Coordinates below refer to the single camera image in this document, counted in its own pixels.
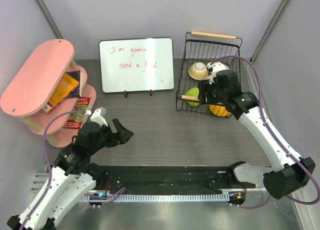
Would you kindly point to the whiteboard with red writing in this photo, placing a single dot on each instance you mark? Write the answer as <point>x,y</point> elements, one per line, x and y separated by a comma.
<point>141,64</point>

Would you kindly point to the yellow dotted white bowl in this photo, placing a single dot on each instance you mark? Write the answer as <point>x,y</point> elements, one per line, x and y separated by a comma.
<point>198,71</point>

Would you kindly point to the white slotted cable duct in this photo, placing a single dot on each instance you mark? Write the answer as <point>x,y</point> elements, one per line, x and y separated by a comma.
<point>224,197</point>

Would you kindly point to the pink three-tier shelf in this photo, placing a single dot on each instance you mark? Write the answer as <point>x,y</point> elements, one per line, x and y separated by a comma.
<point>32,86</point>

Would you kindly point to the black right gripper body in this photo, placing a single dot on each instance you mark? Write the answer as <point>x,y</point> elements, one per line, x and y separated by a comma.
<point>215,95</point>

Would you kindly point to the orange yellow ribbed bowl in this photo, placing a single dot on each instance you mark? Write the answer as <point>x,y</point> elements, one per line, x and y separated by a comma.
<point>219,111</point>

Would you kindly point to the red storey house book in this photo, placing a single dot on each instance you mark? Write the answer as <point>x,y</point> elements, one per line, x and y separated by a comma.
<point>75,120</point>

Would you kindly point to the black wire dish rack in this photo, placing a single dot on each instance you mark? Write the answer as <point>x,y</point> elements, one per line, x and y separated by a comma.
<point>202,59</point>

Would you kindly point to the yellow orange book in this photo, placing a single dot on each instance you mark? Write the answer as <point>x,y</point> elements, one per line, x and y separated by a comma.
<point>65,86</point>

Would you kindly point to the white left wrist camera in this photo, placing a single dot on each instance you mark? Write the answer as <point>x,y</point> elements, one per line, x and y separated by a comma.
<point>97,116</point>

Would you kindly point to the green square bowl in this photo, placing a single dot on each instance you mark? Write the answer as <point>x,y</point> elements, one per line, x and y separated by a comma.
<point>193,92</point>

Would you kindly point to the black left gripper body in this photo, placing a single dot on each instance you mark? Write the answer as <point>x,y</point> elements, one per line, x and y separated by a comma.
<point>107,138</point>

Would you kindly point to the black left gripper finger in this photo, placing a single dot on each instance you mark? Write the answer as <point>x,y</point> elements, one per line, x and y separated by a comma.
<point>116,123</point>
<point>124,135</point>

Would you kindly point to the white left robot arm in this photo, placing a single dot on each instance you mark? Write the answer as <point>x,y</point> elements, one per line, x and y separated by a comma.
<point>71,176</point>

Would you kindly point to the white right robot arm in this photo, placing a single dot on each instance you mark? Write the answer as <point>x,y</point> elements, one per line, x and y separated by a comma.
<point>288,171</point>

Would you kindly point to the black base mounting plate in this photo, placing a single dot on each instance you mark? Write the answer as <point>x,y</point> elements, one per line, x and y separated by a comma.
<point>168,180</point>

